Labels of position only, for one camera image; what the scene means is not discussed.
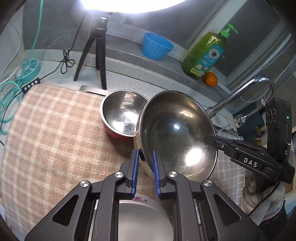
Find plain white plate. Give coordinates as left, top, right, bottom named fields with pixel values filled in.
left=118, top=194, right=174, bottom=241

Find large steel bowl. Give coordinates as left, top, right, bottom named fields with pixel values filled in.
left=133, top=90, right=218, bottom=182

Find red steel bowl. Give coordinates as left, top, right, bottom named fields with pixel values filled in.
left=100, top=90, right=148, bottom=141

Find floral plate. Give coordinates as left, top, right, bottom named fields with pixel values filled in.
left=133, top=193, right=173, bottom=222

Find chrome kitchen faucet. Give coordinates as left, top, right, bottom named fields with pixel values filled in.
left=205, top=75, right=274, bottom=128

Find gloved right hand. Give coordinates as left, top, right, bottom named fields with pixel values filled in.
left=242, top=173, right=285, bottom=225

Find dark knife block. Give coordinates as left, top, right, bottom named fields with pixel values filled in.
left=237, top=113, right=265, bottom=145

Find checkered table cloth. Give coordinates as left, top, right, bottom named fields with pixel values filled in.
left=0, top=83, right=246, bottom=237

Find orange fruit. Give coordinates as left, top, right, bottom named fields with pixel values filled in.
left=203, top=72, right=218, bottom=87

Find green dish soap bottle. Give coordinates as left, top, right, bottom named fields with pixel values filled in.
left=181, top=24, right=238, bottom=79

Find teal power strip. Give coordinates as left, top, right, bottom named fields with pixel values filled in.
left=20, top=58, right=41, bottom=84

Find blue plastic cup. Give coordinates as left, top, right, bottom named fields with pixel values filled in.
left=142, top=33, right=174, bottom=61

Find black mini tripod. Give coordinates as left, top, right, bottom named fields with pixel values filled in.
left=74, top=16, right=109, bottom=90

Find teal coiled cable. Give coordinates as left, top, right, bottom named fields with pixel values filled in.
left=0, top=0, right=45, bottom=135

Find black light cable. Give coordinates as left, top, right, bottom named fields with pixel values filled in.
left=0, top=11, right=87, bottom=130

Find white cable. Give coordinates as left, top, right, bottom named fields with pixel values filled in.
left=0, top=22, right=24, bottom=86

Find ring light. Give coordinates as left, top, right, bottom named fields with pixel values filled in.
left=80, top=0, right=184, bottom=14

